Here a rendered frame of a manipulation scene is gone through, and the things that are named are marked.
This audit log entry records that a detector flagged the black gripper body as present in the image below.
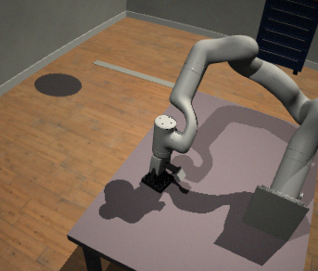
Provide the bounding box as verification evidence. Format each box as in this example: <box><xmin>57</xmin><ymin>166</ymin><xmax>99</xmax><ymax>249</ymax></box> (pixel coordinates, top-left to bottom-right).
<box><xmin>149</xmin><ymin>154</ymin><xmax>171</xmax><ymax>176</ymax></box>

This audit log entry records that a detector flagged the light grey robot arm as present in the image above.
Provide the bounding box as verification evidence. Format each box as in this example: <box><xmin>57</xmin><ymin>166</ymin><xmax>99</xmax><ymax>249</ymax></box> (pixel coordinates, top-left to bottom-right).
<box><xmin>152</xmin><ymin>35</ymin><xmax>318</xmax><ymax>205</ymax></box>

